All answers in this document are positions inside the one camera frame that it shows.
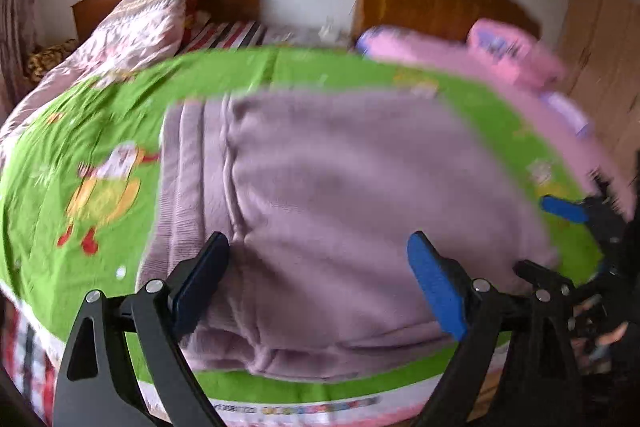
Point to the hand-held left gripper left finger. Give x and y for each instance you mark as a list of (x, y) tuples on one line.
[(200, 282)]

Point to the mauve knit sweater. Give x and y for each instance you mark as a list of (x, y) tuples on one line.
[(350, 207)]

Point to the pink pillow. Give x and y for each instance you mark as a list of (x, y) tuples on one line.
[(510, 52)]

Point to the wooden wardrobe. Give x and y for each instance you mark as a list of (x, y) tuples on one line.
[(600, 42)]

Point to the yellow patterned cloth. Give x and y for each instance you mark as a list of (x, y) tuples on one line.
[(47, 59)]

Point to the plaid bed sheet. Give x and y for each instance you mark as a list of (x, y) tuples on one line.
[(27, 357)]

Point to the striped bed sheet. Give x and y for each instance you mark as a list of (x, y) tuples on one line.
[(235, 34)]

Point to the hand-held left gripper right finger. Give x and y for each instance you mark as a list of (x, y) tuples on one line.
[(440, 287)]

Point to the striped pink curtain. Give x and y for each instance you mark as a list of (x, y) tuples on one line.
[(15, 17)]

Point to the pink fleece blanket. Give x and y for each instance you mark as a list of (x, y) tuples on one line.
[(440, 54)]

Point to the green printed blanket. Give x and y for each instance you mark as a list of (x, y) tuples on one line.
[(75, 132)]

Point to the pink floral quilt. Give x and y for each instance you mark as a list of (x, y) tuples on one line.
[(135, 37)]

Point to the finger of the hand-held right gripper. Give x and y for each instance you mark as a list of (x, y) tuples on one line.
[(565, 209), (545, 274)]

